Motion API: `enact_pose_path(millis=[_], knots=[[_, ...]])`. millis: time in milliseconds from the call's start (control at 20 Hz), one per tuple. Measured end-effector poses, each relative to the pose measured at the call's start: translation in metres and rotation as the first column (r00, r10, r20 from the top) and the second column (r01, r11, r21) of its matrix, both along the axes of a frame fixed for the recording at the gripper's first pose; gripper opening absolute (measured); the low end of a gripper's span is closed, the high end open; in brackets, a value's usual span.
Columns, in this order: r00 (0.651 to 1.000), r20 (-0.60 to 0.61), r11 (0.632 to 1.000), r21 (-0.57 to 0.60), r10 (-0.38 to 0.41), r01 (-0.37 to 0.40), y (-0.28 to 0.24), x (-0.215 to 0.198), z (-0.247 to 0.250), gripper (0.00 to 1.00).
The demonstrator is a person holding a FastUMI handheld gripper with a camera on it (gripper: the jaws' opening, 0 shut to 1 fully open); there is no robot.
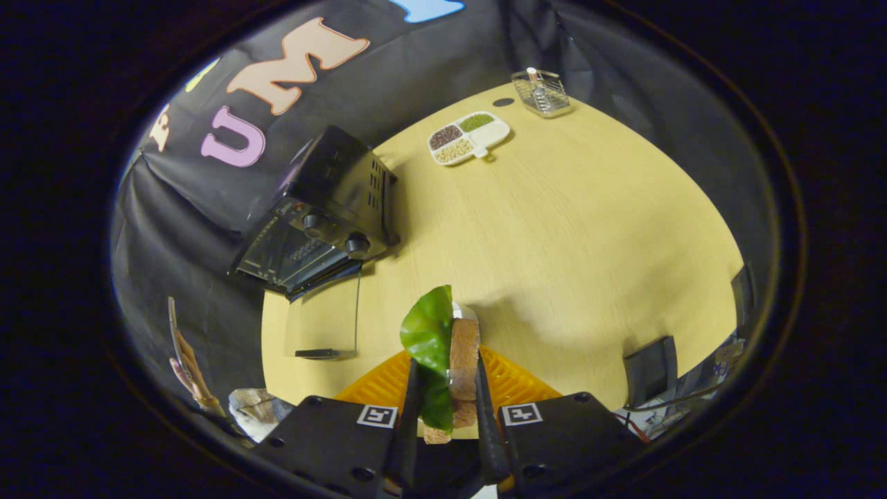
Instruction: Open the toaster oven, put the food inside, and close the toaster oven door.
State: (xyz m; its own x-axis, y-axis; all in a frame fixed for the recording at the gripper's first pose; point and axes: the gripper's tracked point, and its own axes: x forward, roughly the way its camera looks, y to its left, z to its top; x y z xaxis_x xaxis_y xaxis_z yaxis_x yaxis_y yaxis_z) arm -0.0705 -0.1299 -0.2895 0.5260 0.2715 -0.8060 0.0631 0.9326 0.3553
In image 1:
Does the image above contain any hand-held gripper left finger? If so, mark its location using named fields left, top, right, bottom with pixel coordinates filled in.
left=253, top=350, right=425, bottom=499

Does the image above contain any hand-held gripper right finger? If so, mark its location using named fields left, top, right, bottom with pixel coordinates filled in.
left=475, top=344, right=647, bottom=499

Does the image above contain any sandwich with lettuce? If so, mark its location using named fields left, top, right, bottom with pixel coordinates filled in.
left=400, top=285, right=482, bottom=445

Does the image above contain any black toaster oven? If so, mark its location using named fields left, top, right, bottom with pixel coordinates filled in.
left=229, top=125, right=401, bottom=361

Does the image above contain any black chair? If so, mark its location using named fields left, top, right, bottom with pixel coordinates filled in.
left=622, top=336, right=678, bottom=410
left=730, top=263, right=757, bottom=328

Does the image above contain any wooden chair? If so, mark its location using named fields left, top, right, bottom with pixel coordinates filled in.
left=166, top=297, right=227, bottom=418

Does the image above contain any black backdrop cloth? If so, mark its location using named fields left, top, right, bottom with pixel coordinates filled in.
left=111, top=0, right=771, bottom=411

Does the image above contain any white divided dish of grains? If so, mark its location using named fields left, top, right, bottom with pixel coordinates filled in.
left=427, top=111, right=511, bottom=167

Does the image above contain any wire mesh basket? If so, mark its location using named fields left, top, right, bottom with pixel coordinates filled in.
left=511, top=67, right=573, bottom=119

